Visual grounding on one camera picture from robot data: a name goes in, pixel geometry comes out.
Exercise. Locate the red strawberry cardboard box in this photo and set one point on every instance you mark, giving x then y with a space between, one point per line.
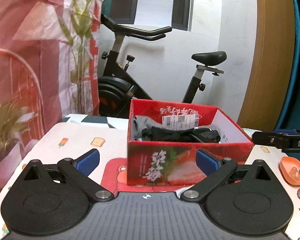
159 163

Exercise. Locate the grey knitted sock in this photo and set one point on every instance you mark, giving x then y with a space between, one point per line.
142 127

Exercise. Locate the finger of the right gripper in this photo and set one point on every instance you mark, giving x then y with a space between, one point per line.
264 138

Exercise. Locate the dark window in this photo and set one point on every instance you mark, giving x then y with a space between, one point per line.
156 13

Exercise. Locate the wooden door frame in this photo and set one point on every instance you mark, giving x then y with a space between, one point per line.
272 65

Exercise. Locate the black sock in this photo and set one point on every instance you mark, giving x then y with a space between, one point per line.
201 134

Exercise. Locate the pink printed backdrop curtain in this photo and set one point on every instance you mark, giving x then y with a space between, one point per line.
48 69

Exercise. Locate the patterned tablecloth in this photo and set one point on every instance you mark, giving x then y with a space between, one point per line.
72 137

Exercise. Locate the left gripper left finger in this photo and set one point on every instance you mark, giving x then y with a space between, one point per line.
76 171

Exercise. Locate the orange plastic dish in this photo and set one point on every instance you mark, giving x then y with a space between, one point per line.
290 168

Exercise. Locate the white shipping label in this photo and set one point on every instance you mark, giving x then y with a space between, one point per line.
180 122

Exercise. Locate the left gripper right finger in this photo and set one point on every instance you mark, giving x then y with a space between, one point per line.
217 171

